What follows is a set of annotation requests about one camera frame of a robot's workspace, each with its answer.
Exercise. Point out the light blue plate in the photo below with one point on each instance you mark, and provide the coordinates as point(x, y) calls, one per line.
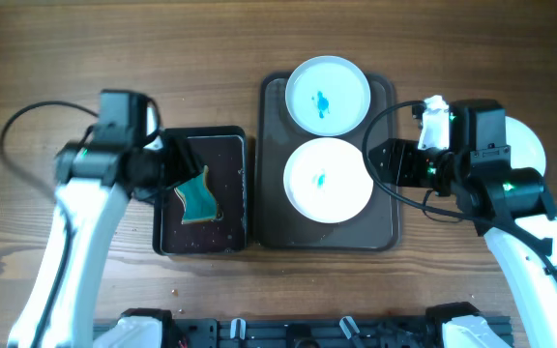
point(327, 96)

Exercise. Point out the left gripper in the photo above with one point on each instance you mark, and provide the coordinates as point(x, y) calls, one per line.
point(184, 164)

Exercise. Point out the white plate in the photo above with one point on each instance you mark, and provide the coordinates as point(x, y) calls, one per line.
point(526, 148)
point(325, 180)

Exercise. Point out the green and yellow sponge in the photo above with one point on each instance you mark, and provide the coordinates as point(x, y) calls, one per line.
point(199, 204)

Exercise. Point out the large dark serving tray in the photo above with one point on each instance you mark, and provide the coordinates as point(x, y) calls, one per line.
point(276, 223)

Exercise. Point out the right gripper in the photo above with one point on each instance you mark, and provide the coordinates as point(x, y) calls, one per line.
point(401, 158)

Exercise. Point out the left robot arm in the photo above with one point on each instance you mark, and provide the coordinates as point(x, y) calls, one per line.
point(124, 156)

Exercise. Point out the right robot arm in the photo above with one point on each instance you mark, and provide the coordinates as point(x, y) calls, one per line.
point(461, 167)

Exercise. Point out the small black water tray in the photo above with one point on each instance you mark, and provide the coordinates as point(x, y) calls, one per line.
point(224, 150)

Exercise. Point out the white plate front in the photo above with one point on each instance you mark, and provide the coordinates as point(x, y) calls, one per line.
point(526, 148)

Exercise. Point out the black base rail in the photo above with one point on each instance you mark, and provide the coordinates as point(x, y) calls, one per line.
point(385, 332)

